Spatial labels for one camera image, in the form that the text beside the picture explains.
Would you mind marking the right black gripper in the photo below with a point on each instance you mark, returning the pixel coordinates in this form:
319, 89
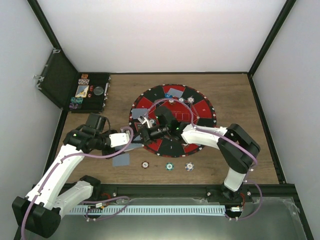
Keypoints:
147, 135

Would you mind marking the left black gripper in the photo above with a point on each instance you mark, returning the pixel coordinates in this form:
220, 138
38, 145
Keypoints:
107, 153

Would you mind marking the triangular all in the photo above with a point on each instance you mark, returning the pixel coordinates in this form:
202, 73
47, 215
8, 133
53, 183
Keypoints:
137, 126

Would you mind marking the dealt blue backed card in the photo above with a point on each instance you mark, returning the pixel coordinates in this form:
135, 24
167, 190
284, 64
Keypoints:
121, 160

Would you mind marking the brown 100 chip stack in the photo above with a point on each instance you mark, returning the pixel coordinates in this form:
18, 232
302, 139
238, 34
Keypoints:
145, 164

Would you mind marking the teal chip stack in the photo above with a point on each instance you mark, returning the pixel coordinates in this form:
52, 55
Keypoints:
169, 166

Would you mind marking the blue small blind button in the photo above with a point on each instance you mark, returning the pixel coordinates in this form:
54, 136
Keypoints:
168, 96

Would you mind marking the teal chips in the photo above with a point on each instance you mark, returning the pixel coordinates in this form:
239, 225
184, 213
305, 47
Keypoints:
181, 99

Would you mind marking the purple chip stack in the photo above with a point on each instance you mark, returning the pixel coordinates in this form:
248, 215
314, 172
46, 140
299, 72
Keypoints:
189, 166

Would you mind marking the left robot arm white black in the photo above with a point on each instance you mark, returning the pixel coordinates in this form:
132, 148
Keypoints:
43, 208

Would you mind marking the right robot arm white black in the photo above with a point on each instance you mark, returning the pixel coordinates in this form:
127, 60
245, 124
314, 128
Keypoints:
239, 150

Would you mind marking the round red black poker mat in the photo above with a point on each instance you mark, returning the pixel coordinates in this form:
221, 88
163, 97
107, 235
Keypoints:
201, 113

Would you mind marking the chips in case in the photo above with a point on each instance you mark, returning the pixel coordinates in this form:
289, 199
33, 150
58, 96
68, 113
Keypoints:
76, 102

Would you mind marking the clear round dealer button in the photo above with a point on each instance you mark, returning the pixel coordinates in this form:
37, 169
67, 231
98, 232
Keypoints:
98, 90

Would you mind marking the card deck in case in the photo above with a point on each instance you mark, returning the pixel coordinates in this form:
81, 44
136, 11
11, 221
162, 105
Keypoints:
82, 91

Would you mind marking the black poker chip case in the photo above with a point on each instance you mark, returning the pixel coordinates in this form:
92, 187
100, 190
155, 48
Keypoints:
59, 80

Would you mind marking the light blue slotted cable duct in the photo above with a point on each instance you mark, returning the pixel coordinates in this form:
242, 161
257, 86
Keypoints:
152, 210

